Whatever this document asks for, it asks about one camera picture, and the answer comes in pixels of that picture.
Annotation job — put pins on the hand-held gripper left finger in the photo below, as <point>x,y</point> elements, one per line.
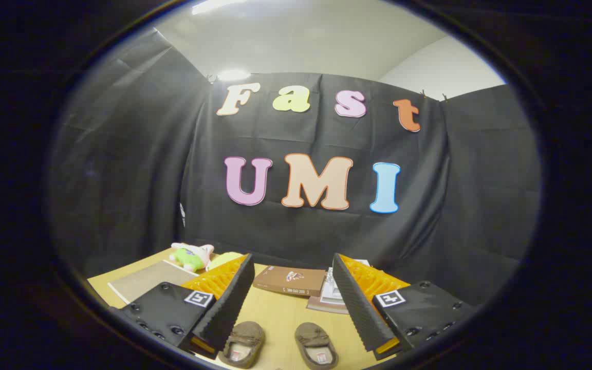
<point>234,303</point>

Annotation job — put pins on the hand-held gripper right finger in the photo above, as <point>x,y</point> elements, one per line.
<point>357,308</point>

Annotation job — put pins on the brown fuzzy shoe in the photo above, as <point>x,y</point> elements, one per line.
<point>247,334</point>
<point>312,336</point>

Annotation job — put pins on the beige fabric storage box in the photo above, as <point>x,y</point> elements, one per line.
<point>147,280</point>

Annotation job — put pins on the pinkish brown book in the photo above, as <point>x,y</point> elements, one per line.
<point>321,307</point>

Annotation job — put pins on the white book with dark cover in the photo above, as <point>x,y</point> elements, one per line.
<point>329,277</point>

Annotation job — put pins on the yellow plush toy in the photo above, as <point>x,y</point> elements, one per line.
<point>221,259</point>

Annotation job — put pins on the green and pink plush toy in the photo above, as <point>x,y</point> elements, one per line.
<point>190,257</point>

